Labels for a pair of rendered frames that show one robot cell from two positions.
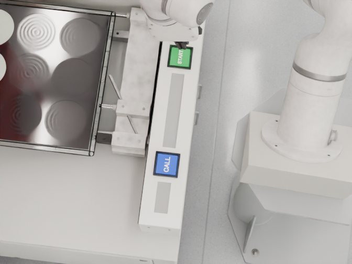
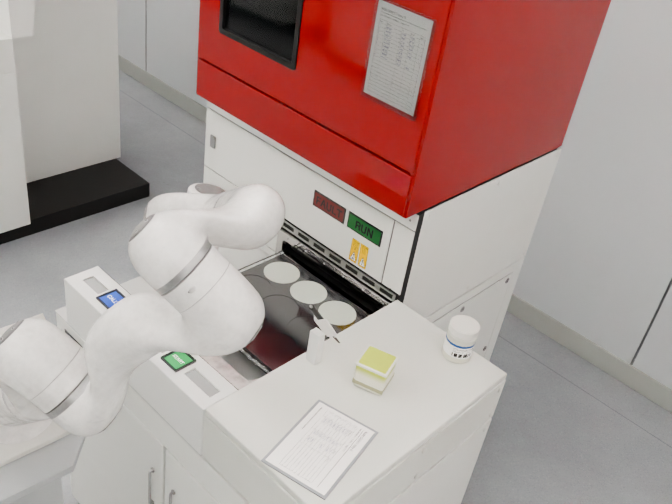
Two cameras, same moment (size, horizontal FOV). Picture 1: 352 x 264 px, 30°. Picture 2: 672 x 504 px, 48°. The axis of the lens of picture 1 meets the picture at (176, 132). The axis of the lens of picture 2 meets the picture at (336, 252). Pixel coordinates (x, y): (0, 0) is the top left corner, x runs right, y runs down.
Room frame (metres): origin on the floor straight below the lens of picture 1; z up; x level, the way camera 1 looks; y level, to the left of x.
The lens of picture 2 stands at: (1.50, -0.86, 2.13)
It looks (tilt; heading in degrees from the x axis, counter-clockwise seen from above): 34 degrees down; 123
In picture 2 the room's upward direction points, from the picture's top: 10 degrees clockwise
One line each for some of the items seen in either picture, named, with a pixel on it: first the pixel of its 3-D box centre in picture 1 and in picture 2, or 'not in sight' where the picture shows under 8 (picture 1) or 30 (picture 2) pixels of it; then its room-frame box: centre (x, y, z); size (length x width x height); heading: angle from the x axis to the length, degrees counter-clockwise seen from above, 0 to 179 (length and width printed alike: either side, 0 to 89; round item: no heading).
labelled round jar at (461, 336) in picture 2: not in sight; (460, 339); (1.00, 0.48, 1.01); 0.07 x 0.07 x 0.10
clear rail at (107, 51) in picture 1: (102, 81); (224, 335); (0.54, 0.18, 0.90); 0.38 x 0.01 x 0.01; 175
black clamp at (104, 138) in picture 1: (104, 138); not in sight; (0.39, 0.17, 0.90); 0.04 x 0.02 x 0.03; 85
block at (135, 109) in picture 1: (133, 109); not in sight; (0.47, 0.10, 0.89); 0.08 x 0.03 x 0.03; 85
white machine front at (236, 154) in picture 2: not in sight; (296, 209); (0.38, 0.60, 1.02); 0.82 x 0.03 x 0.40; 175
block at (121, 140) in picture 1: (129, 141); not in sight; (0.39, 0.11, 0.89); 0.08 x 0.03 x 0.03; 85
